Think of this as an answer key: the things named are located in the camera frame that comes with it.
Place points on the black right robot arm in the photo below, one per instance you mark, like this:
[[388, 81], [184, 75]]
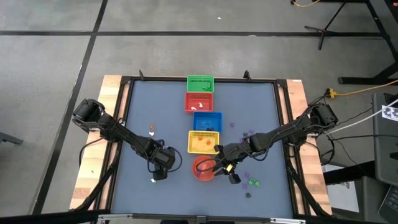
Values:
[[286, 133]]

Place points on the black horizontal beam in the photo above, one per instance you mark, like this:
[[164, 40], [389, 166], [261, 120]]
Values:
[[46, 217]]

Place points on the silver aluminium bar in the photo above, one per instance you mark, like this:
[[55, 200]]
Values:
[[287, 220], [115, 216]]

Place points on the printed paper tag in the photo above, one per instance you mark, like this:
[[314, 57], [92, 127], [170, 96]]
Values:
[[390, 112]]

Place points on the grey floor object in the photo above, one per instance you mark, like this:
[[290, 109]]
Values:
[[9, 139]]

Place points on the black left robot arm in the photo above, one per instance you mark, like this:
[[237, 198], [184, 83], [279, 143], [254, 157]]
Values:
[[124, 135]]

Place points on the white cardboard box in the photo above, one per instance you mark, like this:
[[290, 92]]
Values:
[[342, 196]]

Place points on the black side table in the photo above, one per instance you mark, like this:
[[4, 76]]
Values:
[[351, 172]]

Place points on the grey equipment case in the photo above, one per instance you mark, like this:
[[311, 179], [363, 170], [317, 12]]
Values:
[[385, 149]]

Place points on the green plastic basket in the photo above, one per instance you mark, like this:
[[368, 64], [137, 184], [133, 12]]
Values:
[[196, 84]]

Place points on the orange plastic bowl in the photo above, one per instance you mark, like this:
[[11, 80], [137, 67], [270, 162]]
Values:
[[202, 175]]

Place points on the black tripod stand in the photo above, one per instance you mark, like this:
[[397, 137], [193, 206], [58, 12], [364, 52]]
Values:
[[324, 31]]

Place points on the black table frame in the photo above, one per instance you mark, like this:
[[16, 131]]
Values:
[[146, 78]]

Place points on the yellow plastic basket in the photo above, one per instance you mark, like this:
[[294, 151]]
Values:
[[199, 147]]

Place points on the black keyboard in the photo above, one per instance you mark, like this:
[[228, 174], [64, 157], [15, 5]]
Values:
[[390, 203]]

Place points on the blue plastic basket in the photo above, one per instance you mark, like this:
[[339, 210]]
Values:
[[207, 119]]

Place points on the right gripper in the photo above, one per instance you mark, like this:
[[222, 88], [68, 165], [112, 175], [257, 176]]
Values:
[[233, 154]]

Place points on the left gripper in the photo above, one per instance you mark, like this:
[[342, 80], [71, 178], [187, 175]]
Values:
[[161, 157]]

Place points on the blue-grey table mat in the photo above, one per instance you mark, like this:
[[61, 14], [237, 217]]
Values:
[[174, 199]]

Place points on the black desk frame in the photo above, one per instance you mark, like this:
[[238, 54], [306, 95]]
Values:
[[357, 80]]

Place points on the red plastic basket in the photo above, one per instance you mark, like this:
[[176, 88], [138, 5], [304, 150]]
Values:
[[205, 98]]

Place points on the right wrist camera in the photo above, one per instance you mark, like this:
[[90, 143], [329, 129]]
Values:
[[234, 179]]

